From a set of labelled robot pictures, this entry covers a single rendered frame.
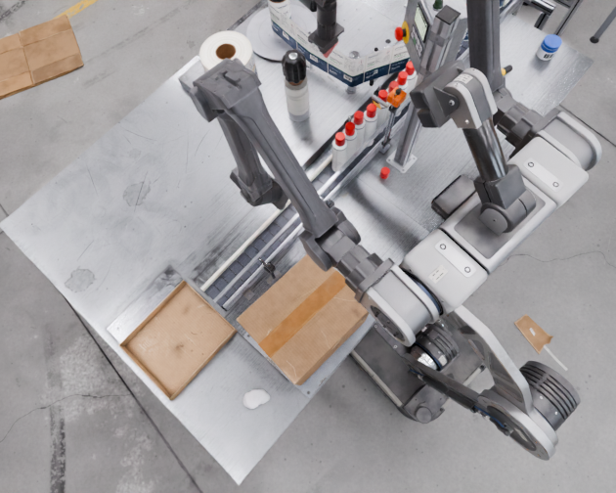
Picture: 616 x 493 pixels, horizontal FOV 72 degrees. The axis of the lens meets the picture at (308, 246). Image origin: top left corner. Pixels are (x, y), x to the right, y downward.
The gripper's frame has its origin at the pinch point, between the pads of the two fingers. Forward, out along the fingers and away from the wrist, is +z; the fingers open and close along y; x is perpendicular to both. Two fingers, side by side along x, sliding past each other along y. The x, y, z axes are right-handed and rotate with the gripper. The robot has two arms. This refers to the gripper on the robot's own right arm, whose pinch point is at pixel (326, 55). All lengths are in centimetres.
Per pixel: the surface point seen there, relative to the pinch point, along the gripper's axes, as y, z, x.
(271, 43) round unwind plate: -10, 31, -39
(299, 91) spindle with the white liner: 8.3, 14.0, -4.6
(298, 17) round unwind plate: -28, 31, -40
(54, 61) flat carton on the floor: 44, 124, -211
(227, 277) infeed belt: 72, 30, 20
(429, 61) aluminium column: -5.1, -17.6, 32.7
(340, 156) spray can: 16.1, 18.0, 21.8
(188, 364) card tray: 102, 34, 30
